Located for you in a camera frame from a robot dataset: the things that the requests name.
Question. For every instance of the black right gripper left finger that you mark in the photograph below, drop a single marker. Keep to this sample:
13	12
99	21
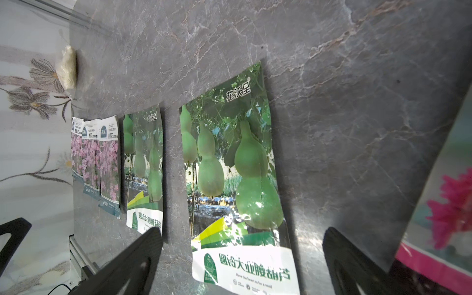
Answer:
132	272

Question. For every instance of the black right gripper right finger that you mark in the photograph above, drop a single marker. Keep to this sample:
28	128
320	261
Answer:
351	271

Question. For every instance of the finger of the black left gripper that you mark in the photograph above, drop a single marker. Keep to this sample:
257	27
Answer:
18	230

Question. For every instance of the white flower seed packet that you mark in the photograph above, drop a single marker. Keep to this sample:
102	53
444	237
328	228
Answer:
76	147
109	166
90	158

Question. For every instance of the red flower seed packet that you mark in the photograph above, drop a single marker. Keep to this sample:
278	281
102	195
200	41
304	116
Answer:
435	254

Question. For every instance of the small green gourd seed packet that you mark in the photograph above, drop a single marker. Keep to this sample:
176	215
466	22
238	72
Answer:
239	234

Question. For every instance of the large green gourd seed packet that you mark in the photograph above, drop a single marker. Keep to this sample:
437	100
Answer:
143	151

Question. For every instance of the bag of cream gloves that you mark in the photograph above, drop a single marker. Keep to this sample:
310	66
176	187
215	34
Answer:
66	68

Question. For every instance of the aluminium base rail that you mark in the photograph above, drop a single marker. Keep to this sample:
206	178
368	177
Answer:
83	266

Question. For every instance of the aluminium corner frame post left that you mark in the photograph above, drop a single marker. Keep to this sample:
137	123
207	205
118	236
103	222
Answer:
57	10

